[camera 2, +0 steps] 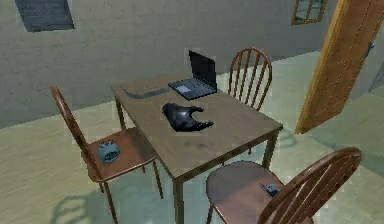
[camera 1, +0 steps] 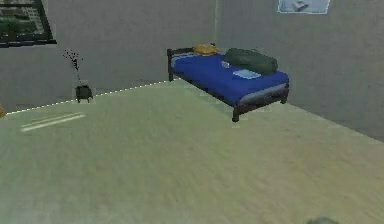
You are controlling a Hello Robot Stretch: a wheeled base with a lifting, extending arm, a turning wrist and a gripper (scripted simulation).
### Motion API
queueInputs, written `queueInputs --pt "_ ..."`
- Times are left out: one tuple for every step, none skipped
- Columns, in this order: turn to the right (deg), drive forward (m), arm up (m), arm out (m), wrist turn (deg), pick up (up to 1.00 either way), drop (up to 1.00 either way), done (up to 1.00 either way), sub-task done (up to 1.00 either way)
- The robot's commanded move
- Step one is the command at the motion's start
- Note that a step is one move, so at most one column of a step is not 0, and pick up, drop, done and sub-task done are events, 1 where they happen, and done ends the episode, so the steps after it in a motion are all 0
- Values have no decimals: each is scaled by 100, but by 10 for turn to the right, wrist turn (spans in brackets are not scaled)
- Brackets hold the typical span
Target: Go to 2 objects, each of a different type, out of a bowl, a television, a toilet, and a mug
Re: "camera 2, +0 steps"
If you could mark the small black remote control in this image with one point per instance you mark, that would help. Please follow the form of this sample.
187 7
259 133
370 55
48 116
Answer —
270 189

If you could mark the brown wooden table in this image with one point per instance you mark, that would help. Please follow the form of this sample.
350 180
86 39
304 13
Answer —
220 133

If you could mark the orange wooden room door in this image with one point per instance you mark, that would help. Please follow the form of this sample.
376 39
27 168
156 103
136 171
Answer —
343 63

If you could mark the grey flat tray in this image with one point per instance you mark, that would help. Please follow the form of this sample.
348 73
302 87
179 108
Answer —
146 89

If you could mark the brown wooden spindle chair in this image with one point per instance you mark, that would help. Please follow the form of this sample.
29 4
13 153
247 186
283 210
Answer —
126 153
250 76
240 190

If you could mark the dark framed wall picture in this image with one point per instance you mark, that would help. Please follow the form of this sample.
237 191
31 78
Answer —
45 14

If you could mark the blue round alarm clock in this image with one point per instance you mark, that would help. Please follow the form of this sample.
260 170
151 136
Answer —
108 151

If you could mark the black open laptop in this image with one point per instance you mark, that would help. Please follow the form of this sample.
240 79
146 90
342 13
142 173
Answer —
200 78

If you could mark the brown framed window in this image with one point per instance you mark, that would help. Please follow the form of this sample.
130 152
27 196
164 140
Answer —
308 10

